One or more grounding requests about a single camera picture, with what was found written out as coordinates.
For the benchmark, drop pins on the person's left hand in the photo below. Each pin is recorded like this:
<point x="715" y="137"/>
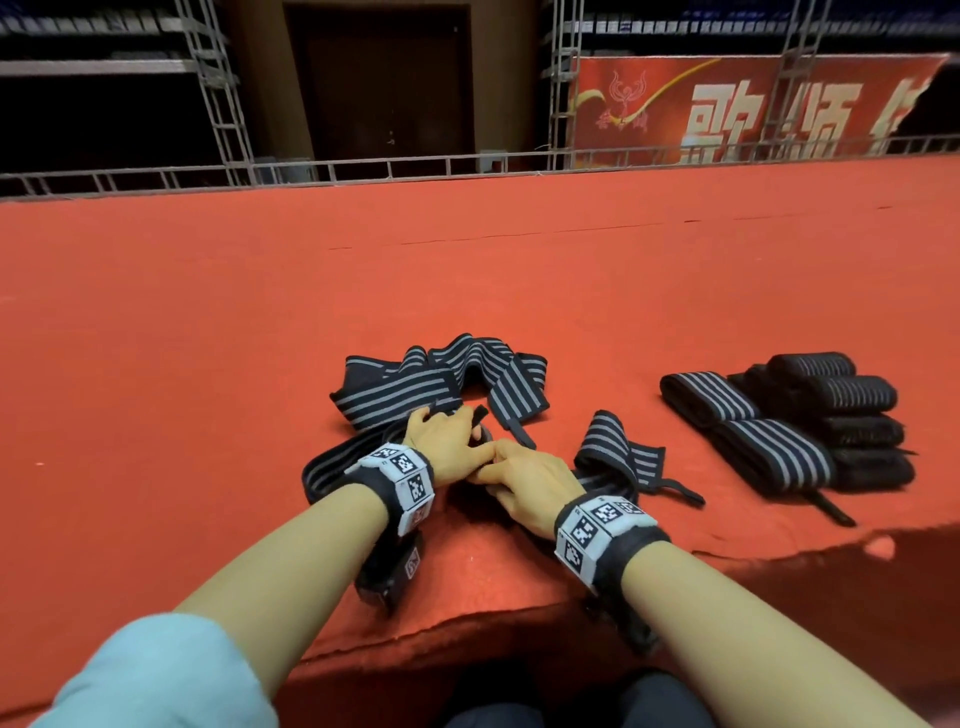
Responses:
<point x="447" y="447"/>

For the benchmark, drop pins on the person's right hand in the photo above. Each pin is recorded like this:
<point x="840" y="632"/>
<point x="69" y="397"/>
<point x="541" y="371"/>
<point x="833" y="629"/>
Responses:
<point x="528" y="488"/>

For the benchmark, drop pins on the person's right forearm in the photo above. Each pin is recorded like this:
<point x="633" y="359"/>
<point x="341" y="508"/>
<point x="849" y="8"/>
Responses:
<point x="765" y="645"/>

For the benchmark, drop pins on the person's left forearm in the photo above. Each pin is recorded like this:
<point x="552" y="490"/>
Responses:
<point x="285" y="585"/>

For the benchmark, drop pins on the black trousers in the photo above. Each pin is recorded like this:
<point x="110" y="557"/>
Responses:
<point x="675" y="702"/>

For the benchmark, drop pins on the metal railing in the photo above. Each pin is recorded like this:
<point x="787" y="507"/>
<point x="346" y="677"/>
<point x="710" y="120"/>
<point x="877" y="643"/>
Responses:
<point x="375" y="165"/>

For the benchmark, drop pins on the light blue sleeve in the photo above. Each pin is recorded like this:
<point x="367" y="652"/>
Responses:
<point x="150" y="675"/>

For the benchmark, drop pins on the dark brown door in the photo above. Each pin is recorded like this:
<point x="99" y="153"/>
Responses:
<point x="378" y="75"/>

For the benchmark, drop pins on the metal truss column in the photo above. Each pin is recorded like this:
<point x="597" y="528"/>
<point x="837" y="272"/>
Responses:
<point x="566" y="83"/>
<point x="221" y="90"/>
<point x="795" y="68"/>

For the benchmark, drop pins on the red banner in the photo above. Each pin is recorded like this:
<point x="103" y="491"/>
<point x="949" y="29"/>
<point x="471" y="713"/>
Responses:
<point x="750" y="108"/>

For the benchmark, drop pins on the tiered bleacher seats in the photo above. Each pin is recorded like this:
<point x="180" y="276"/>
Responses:
<point x="705" y="21"/>
<point x="105" y="45"/>

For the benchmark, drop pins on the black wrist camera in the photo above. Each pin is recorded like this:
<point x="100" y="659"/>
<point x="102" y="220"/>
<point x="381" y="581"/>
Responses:
<point x="638" y="623"/>
<point x="387" y="570"/>

